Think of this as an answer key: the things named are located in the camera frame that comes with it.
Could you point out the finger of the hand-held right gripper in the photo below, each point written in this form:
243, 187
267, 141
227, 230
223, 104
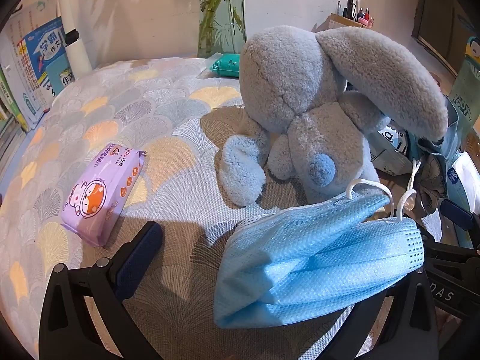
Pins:
450, 249
455, 212

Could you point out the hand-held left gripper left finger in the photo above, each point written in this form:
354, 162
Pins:
137, 266

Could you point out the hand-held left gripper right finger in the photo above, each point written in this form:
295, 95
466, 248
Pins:
416, 307

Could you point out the teal cloth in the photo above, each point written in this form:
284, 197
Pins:
452, 127

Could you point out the blue face mask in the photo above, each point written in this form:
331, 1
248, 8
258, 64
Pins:
300, 262

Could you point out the white plastic package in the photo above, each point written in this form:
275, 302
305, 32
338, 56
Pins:
467, 180

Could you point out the brown cloth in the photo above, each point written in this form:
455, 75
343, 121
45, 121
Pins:
431, 183

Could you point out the purple tissue packet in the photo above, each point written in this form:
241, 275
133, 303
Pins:
101, 195

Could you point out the white teal tissue pack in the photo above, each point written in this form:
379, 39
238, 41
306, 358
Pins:
390, 146

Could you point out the cartoon printed bag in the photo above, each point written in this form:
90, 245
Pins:
468, 82

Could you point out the patterned tablecloth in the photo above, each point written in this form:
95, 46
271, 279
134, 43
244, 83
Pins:
150, 112

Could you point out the cardboard box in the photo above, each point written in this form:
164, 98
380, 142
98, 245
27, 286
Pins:
438, 18

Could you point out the row of books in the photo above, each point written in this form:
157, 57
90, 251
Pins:
7, 120

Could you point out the grey-blue plush bunny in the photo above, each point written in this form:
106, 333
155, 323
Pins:
300, 93

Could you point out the green tissue packet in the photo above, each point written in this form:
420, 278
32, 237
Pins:
227, 65

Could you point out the white lamp pole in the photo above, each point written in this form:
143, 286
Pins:
77, 48

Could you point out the cardboard pen holder with pens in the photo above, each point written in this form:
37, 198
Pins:
350, 5

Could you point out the glass vase with bamboo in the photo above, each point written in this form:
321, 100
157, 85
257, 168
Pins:
221, 26

